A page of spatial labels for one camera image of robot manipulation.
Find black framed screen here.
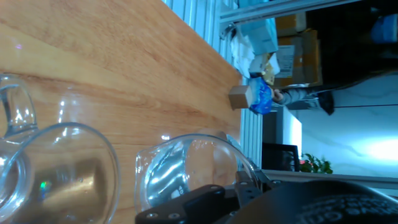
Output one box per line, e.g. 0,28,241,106
261,142,301,172

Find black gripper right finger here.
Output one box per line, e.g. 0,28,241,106
254,169,289,194

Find grey sleeved forearm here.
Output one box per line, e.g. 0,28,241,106
272,86,336,116

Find small brown cardboard box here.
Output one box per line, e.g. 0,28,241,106
274,12,307,37

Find white plastic bag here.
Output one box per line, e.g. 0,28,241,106
229,33,256,79

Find blue plastic bag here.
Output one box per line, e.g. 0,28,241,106
248,77,275,116

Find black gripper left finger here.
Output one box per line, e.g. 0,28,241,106
134,170,259,224

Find glossy wooden board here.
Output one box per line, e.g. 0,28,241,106
0,0,244,224

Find clear glass mug with handle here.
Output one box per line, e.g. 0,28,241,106
0,72,122,224

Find green potted plant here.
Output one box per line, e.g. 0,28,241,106
299,152,334,175

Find gold snack packet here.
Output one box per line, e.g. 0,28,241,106
261,60,277,86

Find clear glass cup with spout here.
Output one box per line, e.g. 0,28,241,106
134,133,261,216

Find blue water jug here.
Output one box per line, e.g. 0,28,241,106
371,13,398,45

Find large brown cardboard box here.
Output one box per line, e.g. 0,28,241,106
274,29,325,89

